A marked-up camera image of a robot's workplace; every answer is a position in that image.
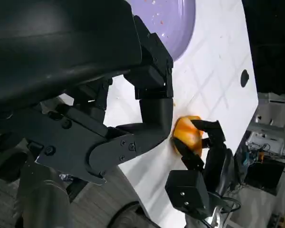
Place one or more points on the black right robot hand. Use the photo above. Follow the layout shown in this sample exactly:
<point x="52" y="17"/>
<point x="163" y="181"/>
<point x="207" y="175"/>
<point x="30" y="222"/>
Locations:
<point x="216" y="152"/>

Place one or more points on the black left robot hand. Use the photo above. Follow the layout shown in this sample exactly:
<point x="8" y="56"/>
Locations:
<point x="50" y="59"/>

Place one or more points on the orange white toy bread roll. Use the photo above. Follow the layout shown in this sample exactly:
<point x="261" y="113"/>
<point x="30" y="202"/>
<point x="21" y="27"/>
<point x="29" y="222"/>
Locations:
<point x="186" y="134"/>

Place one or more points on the black workshop box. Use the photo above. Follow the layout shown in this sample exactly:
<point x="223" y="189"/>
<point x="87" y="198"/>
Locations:
<point x="264" y="175"/>

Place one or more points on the white workshop desk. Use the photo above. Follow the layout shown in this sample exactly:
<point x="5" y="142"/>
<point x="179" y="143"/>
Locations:
<point x="273" y="128"/>

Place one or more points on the lilac plate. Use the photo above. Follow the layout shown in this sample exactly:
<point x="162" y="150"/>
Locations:
<point x="173" y="28"/>

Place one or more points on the grey robot body part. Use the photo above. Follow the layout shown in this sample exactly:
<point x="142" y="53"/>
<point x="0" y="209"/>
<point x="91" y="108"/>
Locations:
<point x="41" y="199"/>

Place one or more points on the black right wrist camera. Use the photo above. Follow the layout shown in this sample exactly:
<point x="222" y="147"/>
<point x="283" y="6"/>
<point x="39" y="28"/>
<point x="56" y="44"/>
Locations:
<point x="186" y="190"/>

